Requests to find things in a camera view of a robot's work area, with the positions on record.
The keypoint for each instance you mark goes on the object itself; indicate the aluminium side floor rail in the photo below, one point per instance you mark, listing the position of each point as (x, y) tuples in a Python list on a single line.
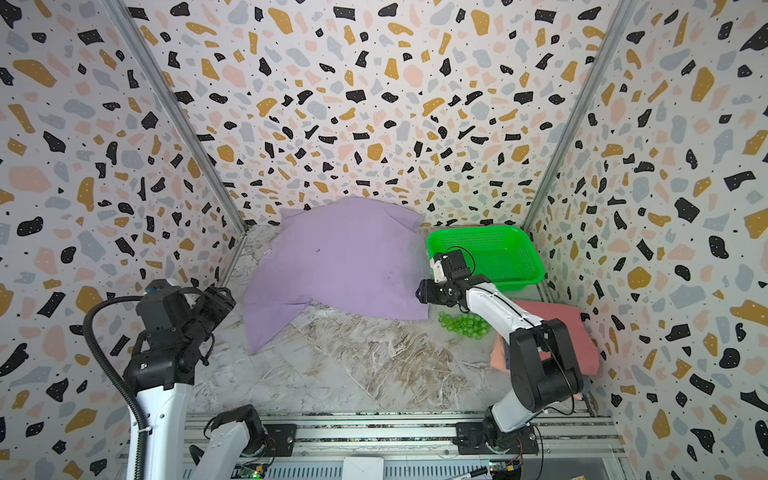
[(231, 261)]

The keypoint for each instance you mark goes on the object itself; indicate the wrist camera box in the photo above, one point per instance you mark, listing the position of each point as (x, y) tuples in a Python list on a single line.
[(163, 306), (449, 266)]

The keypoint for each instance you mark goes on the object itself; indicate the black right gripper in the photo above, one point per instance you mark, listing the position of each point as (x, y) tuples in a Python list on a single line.
[(432, 291)]

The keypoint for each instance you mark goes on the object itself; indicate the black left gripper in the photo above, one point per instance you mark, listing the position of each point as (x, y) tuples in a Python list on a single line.
[(220, 303)]

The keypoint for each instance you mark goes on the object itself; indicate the folded pink t-shirt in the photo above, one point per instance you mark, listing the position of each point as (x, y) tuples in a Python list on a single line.
[(585, 350)]

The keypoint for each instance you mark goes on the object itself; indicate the aluminium corner post right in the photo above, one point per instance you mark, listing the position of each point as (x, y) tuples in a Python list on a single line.
[(615, 28)]

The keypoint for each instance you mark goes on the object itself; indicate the green plastic basket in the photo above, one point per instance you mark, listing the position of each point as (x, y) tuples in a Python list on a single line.
[(503, 253)]

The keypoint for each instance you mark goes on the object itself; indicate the lilac t-shirt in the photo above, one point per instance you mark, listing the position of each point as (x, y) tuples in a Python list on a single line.
[(357, 255)]

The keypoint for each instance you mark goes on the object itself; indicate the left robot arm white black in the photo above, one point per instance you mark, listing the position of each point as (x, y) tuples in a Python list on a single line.
[(160, 375)]

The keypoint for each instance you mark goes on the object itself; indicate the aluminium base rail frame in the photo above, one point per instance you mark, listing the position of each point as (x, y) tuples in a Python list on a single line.
[(428, 445)]

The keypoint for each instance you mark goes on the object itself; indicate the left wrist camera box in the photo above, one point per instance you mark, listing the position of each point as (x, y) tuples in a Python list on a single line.
[(163, 306)]

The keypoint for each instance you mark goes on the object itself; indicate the folded salmon t-shirt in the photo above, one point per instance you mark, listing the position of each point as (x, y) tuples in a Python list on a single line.
[(498, 356)]

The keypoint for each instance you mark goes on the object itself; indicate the green bead cluster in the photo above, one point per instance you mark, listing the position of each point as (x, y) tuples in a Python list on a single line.
[(465, 325)]

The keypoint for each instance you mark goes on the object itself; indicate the aluminium corner post left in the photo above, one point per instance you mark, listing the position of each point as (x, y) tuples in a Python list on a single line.
[(121, 18)]

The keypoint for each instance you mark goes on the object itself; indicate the aluminium corner post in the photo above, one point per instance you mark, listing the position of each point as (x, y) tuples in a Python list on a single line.
[(121, 18), (615, 28)]

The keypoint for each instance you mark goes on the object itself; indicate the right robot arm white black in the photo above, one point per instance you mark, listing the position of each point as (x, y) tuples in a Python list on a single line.
[(541, 357)]

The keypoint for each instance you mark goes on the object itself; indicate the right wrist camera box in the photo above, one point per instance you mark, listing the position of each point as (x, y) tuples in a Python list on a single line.
[(449, 266)]

